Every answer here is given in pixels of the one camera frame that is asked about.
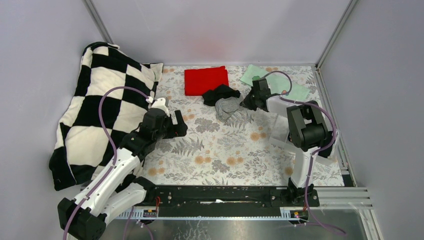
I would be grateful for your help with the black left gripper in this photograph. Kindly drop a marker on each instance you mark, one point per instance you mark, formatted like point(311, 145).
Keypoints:
point(177, 130)

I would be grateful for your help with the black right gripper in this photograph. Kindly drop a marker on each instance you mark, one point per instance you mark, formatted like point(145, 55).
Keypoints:
point(246, 104)

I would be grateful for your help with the grey striped underwear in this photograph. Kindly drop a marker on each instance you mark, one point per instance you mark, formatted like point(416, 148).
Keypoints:
point(226, 107)

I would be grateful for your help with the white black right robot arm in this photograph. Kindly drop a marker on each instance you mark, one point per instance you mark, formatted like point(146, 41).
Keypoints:
point(304, 162)

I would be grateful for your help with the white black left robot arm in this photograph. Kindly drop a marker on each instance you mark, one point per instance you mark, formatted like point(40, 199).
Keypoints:
point(87, 215)

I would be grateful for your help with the mint green printed cloth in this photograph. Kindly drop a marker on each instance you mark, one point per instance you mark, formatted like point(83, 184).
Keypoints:
point(285, 78)

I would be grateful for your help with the clear plastic organizer box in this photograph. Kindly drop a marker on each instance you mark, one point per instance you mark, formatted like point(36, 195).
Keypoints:
point(300, 132)

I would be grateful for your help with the black crumpled garment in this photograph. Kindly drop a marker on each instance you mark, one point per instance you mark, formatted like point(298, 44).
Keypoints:
point(223, 91)

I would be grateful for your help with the floral table cloth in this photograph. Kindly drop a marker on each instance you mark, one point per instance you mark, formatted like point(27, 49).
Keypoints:
point(236, 152)

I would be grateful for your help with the red folded cloth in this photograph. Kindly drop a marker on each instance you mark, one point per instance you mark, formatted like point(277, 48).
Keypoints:
point(199, 81)

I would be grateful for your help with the black white checkered blanket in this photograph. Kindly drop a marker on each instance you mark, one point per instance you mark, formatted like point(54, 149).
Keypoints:
point(109, 102)

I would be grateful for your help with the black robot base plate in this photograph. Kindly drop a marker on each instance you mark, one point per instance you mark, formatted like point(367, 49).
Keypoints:
point(268, 196)

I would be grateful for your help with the aluminium frame rail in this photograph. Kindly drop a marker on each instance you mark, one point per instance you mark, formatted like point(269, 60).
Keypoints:
point(322, 208)

